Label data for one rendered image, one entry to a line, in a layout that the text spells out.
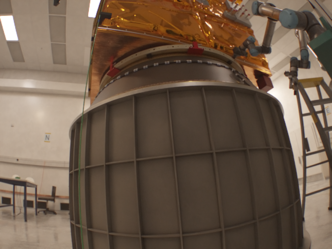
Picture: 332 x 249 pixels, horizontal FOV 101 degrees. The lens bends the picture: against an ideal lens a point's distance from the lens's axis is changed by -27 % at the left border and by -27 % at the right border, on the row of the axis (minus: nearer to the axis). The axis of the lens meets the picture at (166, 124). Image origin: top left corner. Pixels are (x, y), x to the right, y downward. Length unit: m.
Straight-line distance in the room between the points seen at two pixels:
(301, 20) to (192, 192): 1.11
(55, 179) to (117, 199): 5.60
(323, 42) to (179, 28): 1.17
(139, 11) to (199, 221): 1.60
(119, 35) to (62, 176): 5.55
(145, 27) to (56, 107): 6.00
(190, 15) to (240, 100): 1.19
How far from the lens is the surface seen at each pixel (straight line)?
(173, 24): 1.75
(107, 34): 1.53
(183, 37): 1.73
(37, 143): 6.90
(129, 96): 1.07
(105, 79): 1.86
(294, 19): 1.19
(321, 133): 1.89
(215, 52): 1.66
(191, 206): 0.91
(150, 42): 1.58
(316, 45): 1.16
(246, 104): 1.18
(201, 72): 1.26
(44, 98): 7.51
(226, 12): 2.61
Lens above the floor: 0.60
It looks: 21 degrees up
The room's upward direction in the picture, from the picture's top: 5 degrees counter-clockwise
